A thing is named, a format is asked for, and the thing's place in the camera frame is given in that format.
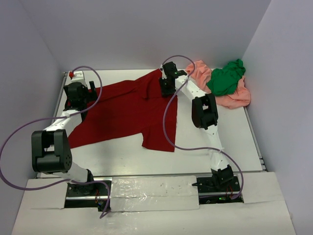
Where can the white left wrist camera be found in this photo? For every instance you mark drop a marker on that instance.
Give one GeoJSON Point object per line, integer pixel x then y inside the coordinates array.
{"type": "Point", "coordinates": [76, 76]}

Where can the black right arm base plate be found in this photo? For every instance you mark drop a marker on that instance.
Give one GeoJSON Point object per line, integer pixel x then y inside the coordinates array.
{"type": "Point", "coordinates": [210, 193]}

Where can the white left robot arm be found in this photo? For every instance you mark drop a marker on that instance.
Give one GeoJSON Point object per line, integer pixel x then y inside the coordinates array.
{"type": "Point", "coordinates": [51, 151]}

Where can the white cardboard front cover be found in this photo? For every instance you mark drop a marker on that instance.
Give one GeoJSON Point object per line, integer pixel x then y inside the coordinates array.
{"type": "Point", "coordinates": [263, 211]}

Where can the green t-shirt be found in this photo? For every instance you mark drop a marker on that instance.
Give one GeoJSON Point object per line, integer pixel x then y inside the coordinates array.
{"type": "Point", "coordinates": [225, 81]}

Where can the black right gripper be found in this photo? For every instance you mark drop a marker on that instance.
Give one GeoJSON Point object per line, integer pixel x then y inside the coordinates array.
{"type": "Point", "coordinates": [164, 91]}

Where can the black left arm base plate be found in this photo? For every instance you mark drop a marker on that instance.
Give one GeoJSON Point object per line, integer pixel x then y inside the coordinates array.
{"type": "Point", "coordinates": [87, 196]}

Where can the salmon pink t-shirt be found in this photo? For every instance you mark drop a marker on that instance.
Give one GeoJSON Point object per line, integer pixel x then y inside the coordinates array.
{"type": "Point", "coordinates": [202, 74]}

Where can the red t-shirt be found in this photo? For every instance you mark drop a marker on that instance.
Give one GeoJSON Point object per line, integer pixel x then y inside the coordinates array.
{"type": "Point", "coordinates": [127, 108]}

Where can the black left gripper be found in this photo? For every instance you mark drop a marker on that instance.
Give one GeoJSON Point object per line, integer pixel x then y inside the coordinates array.
{"type": "Point", "coordinates": [91, 96]}

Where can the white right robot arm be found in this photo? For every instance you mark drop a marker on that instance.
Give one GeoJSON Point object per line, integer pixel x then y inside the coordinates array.
{"type": "Point", "coordinates": [204, 115]}

